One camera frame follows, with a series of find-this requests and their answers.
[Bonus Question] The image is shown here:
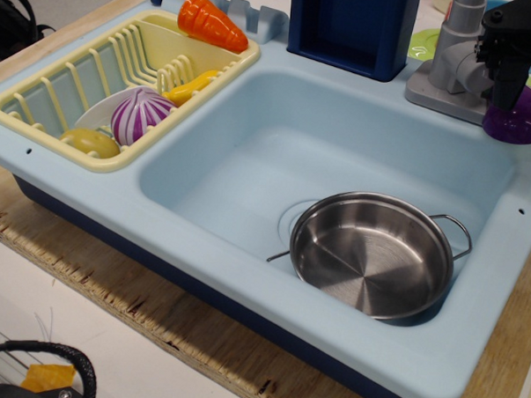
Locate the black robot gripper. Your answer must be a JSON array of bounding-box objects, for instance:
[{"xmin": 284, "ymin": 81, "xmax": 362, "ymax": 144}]
[{"xmin": 476, "ymin": 0, "xmax": 531, "ymax": 109}]

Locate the purple toy eggplant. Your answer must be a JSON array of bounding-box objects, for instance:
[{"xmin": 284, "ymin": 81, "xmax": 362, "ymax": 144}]
[{"xmin": 482, "ymin": 87, "xmax": 531, "ymax": 145}]

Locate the stainless steel pot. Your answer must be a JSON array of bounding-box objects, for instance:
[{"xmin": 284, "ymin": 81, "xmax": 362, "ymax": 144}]
[{"xmin": 284, "ymin": 191, "xmax": 473, "ymax": 321}]

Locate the grey toy faucet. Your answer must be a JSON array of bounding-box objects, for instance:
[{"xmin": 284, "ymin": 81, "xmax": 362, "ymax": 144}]
[{"xmin": 405, "ymin": 0, "xmax": 494, "ymax": 125}]

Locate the dark blue plastic box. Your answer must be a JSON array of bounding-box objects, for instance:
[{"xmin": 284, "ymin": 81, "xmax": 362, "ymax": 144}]
[{"xmin": 288, "ymin": 0, "xmax": 420, "ymax": 82}]

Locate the light blue toy sink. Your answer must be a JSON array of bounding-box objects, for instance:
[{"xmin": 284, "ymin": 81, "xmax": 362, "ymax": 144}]
[{"xmin": 0, "ymin": 0, "xmax": 531, "ymax": 398}]

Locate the orange toy carrot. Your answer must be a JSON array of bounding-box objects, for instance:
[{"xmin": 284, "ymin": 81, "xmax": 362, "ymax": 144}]
[{"xmin": 177, "ymin": 0, "xmax": 249, "ymax": 54}]

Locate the yellow toy banana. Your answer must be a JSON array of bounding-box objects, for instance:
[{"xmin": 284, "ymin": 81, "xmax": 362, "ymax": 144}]
[{"xmin": 162, "ymin": 70, "xmax": 218, "ymax": 107}]

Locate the cream plastic dish rack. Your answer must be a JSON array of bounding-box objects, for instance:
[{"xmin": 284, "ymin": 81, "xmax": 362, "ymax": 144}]
[{"xmin": 0, "ymin": 11, "xmax": 261, "ymax": 173}]

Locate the wooden board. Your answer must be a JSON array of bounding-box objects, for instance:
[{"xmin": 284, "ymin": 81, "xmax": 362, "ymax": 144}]
[{"xmin": 0, "ymin": 0, "xmax": 531, "ymax": 398}]

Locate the purple white toy onion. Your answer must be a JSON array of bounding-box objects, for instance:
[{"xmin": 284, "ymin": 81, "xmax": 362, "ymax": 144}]
[{"xmin": 110, "ymin": 87, "xmax": 175, "ymax": 146}]

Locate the white toy plate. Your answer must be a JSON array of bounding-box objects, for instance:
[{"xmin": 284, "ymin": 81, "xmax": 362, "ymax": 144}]
[{"xmin": 75, "ymin": 89, "xmax": 131, "ymax": 129}]

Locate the black bag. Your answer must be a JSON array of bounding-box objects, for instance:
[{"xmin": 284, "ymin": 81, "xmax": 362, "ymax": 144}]
[{"xmin": 0, "ymin": 0, "xmax": 55, "ymax": 63}]

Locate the yellow tape piece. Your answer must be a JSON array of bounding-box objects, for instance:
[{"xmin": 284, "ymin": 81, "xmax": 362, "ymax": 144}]
[{"xmin": 20, "ymin": 364, "xmax": 77, "ymax": 394}]

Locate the black braided cable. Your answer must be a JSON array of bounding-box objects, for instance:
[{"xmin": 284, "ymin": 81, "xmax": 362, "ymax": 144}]
[{"xmin": 0, "ymin": 338, "xmax": 99, "ymax": 398}]

